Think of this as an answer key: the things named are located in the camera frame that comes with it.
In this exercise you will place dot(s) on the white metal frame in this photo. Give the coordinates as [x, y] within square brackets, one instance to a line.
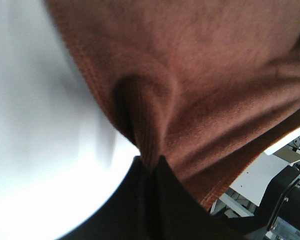
[246, 192]

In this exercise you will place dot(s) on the brown towel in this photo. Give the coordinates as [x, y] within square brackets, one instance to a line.
[209, 84]

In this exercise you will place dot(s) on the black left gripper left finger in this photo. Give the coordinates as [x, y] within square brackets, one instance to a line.
[123, 216]

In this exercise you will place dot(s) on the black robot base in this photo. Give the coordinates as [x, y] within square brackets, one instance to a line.
[279, 210]

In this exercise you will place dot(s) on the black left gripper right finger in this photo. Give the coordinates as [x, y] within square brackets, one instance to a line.
[180, 217]

